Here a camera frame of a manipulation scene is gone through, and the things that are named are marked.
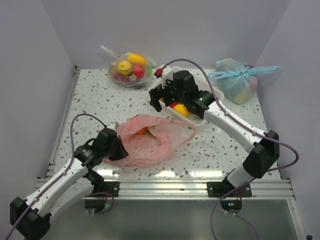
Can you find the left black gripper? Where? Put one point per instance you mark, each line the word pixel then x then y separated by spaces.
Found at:
pixel 122 152

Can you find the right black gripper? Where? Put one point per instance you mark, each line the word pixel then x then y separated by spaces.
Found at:
pixel 159 92

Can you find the yellow lemon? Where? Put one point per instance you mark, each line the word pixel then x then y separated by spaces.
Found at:
pixel 181 109

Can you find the pink plastic bag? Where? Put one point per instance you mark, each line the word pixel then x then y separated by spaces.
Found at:
pixel 159 143

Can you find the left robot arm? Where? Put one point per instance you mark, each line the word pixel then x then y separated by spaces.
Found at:
pixel 31 215

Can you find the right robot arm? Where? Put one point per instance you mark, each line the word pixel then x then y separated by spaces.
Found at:
pixel 262 147

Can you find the clear plastic bag of fruit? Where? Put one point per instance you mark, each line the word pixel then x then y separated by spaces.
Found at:
pixel 130 69

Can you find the blue plastic bag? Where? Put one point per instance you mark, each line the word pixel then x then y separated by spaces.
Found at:
pixel 237 80

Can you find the orange tangerine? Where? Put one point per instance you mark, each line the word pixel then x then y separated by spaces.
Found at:
pixel 141 131

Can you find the white plastic basket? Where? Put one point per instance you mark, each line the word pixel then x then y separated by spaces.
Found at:
pixel 204 100

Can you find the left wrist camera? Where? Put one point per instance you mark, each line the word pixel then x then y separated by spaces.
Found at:
pixel 113 126

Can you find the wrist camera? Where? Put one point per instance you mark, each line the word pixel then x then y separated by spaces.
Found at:
pixel 167 74
pixel 113 126

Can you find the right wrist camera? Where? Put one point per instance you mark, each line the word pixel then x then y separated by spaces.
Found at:
pixel 167 74

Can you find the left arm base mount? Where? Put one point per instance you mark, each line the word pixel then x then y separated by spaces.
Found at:
pixel 102 199

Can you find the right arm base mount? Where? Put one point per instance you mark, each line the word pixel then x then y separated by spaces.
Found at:
pixel 233 202

